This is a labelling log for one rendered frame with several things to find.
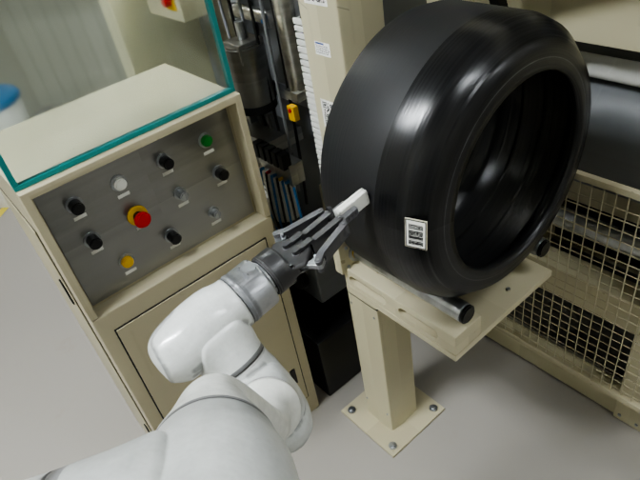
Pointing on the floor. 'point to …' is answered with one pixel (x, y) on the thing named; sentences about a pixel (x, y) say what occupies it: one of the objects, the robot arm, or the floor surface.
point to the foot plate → (405, 433)
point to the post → (336, 29)
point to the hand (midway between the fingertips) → (351, 206)
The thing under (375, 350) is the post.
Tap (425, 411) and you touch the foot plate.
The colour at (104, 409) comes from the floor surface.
